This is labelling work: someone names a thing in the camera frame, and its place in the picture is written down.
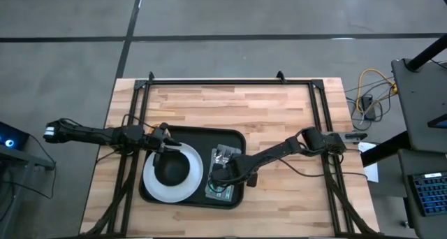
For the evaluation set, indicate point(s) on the white paper sheet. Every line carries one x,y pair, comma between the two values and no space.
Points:
370,165

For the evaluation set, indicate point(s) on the white round plate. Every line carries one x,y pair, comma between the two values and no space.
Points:
195,176

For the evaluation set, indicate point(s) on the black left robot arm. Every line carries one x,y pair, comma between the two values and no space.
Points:
91,134

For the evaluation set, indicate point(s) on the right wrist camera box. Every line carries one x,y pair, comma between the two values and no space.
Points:
252,180

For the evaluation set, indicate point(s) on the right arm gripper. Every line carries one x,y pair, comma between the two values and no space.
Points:
235,169

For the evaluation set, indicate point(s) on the grey desk with legs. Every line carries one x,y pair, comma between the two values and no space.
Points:
24,158

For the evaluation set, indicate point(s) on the grey cloth napkin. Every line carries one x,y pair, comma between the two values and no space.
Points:
223,194

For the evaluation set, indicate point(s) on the black power adapter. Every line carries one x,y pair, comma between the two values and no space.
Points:
368,106

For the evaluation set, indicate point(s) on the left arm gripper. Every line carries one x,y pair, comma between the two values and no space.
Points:
155,139

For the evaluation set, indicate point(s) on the black aluminium table frame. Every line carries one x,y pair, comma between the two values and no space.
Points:
227,81

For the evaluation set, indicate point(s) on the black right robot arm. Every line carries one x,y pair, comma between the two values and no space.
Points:
276,151

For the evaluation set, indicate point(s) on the dark grey bowl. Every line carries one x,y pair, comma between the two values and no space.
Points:
173,169

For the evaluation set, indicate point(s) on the black plastic serving tray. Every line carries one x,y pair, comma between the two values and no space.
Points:
202,137

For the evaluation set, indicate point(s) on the computer with blue light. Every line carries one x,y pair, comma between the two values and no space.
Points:
10,136

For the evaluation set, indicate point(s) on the blue backlit keyboard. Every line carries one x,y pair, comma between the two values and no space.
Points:
431,193

